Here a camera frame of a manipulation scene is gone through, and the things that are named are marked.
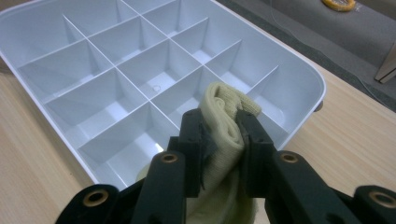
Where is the white divided storage box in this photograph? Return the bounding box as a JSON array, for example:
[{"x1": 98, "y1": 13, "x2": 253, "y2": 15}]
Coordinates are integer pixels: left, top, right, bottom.
[{"x1": 0, "y1": 0, "x2": 328, "y2": 191}]

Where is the light green ankle sock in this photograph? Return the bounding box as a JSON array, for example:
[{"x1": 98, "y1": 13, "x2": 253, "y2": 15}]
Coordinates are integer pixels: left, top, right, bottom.
[{"x1": 135, "y1": 81, "x2": 263, "y2": 224}]

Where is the yellow tape roll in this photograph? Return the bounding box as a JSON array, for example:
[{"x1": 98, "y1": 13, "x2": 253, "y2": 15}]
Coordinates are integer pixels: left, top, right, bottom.
[{"x1": 320, "y1": 0, "x2": 357, "y2": 13}]

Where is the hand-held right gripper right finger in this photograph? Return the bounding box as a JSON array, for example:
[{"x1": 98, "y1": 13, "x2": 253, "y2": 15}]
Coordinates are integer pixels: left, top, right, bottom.
[{"x1": 234, "y1": 108, "x2": 279, "y2": 199}]

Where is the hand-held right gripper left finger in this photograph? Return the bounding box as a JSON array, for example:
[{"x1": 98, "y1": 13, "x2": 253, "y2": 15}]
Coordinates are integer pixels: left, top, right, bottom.
[{"x1": 167, "y1": 107, "x2": 219, "y2": 199}]

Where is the light wooden desk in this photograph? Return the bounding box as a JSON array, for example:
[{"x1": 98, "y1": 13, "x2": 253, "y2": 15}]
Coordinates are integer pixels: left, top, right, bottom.
[{"x1": 374, "y1": 42, "x2": 396, "y2": 85}]

